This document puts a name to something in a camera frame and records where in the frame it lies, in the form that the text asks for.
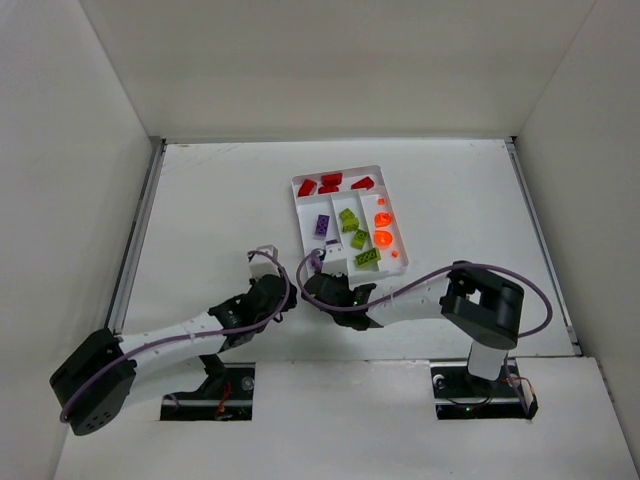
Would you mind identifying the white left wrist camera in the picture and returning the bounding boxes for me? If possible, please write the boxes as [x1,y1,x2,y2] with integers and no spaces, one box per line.
[247,245,279,280]

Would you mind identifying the small red lego brick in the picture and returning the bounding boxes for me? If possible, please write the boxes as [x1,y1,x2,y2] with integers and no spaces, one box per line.
[350,176,375,190]

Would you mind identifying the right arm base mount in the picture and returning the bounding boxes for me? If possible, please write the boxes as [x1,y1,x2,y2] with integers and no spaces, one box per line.
[430,357,539,421]

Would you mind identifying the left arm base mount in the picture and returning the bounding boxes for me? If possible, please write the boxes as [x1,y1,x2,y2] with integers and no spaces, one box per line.
[159,355,256,422]

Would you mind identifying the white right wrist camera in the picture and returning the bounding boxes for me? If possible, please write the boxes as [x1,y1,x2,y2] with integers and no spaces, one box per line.
[321,243,348,276]

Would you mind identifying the red curved lego brick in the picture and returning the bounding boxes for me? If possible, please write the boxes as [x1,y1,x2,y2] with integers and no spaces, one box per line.
[318,185,340,195]

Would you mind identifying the small orange lego pieces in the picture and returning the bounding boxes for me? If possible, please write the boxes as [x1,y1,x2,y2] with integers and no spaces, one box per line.
[374,197,400,259]

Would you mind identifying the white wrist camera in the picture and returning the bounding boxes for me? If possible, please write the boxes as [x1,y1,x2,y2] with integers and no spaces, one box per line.
[321,243,348,276]
[247,245,279,280]

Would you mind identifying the red flower lego brick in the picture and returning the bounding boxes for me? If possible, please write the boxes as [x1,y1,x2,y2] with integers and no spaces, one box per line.
[297,178,317,198]

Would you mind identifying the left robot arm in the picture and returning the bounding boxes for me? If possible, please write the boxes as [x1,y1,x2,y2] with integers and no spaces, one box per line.
[49,274,297,436]

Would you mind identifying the lime lego under purple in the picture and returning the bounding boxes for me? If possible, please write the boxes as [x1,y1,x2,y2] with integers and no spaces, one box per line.
[351,229,369,250]

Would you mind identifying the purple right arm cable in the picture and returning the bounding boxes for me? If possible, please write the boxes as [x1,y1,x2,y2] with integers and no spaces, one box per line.
[295,249,554,341]

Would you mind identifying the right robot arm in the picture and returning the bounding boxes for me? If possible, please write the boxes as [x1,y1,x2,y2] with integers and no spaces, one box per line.
[302,261,524,381]

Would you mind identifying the white divided sorting tray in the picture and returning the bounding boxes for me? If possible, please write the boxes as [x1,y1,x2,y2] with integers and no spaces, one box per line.
[292,165,409,284]

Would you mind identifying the red square lego brick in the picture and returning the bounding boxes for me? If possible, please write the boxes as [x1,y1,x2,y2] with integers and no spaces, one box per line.
[321,172,343,186]

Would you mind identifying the lime green small lego brick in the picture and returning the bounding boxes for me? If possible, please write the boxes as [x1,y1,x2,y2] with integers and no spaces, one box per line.
[342,217,360,232]

